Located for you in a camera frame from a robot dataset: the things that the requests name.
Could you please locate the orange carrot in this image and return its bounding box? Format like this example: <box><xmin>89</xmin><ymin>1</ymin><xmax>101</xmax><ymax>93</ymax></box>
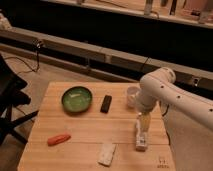
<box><xmin>47</xmin><ymin>134</ymin><xmax>71</xmax><ymax>146</ymax></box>

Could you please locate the black cable on floor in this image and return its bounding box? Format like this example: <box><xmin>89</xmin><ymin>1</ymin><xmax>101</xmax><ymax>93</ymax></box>
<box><xmin>2</xmin><ymin>39</ymin><xmax>44</xmax><ymax>76</ymax></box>

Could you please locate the black office chair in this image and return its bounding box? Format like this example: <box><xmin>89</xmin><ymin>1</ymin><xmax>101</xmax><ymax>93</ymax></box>
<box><xmin>0</xmin><ymin>54</ymin><xmax>38</xmax><ymax>145</ymax></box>

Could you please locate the black rectangular block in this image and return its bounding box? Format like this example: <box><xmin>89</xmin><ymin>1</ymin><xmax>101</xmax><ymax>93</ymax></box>
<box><xmin>100</xmin><ymin>95</ymin><xmax>112</xmax><ymax>113</ymax></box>

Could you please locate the green bowl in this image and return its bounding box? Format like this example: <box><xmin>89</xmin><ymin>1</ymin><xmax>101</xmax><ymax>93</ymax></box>
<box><xmin>61</xmin><ymin>86</ymin><xmax>93</xmax><ymax>113</ymax></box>

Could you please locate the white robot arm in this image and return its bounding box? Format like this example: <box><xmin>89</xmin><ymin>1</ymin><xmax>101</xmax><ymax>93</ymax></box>
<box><xmin>135</xmin><ymin>67</ymin><xmax>213</xmax><ymax>131</ymax></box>

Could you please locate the white plastic cup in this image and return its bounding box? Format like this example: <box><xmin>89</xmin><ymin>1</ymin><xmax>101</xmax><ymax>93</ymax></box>
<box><xmin>126</xmin><ymin>86</ymin><xmax>139</xmax><ymax>108</ymax></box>

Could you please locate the white tube bottle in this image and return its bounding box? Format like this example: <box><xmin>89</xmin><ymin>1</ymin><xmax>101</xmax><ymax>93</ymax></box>
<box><xmin>135</xmin><ymin>120</ymin><xmax>148</xmax><ymax>151</ymax></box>

